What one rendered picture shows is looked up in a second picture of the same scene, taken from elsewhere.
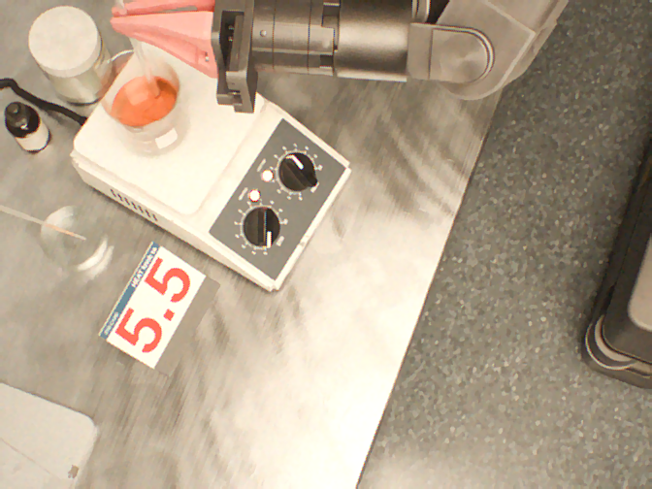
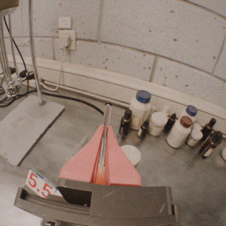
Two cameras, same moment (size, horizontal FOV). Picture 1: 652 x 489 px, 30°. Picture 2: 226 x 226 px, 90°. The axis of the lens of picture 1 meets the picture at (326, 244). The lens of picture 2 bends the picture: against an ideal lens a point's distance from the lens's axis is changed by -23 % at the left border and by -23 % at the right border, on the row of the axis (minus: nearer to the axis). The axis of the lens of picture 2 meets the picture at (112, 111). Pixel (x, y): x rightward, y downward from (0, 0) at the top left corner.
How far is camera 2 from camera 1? 0.74 m
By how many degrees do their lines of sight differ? 48
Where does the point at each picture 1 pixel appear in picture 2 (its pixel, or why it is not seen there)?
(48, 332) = (42, 158)
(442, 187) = not seen: outside the picture
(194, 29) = (72, 164)
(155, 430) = (10, 181)
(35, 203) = not seen: hidden behind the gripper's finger
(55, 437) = (15, 156)
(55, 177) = not seen: hidden behind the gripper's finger
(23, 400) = (25, 149)
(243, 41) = (51, 210)
